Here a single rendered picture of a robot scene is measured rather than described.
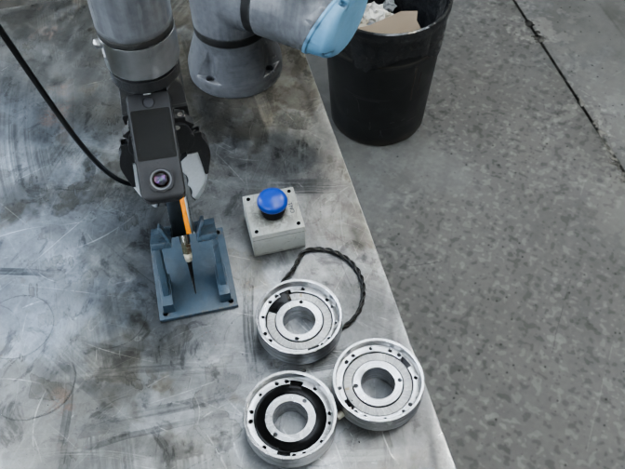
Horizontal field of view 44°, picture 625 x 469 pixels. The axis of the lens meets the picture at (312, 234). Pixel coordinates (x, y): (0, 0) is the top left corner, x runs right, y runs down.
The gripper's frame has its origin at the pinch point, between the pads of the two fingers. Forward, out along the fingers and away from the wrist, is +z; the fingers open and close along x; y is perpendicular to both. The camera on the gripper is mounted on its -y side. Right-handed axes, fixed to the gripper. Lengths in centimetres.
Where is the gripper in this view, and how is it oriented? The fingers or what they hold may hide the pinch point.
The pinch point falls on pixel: (175, 199)
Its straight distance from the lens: 95.6
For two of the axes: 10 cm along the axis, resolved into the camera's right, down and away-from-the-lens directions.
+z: 0.1, 5.9, 8.1
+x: -9.7, 1.9, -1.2
